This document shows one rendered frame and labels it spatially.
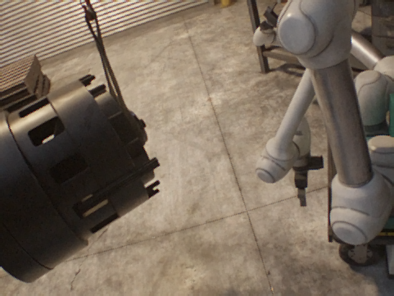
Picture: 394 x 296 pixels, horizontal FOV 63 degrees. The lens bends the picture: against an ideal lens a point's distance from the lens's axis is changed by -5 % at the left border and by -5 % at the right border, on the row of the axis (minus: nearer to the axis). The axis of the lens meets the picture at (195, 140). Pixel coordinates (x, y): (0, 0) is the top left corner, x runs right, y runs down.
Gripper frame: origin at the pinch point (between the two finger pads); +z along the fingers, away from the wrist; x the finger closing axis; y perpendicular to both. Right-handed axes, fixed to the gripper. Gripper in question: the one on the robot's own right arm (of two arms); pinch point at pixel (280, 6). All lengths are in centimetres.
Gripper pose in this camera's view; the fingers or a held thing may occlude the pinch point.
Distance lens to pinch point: 236.0
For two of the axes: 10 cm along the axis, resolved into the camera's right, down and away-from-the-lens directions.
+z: 2.4, -3.6, -9.0
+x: 6.4, 7.6, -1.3
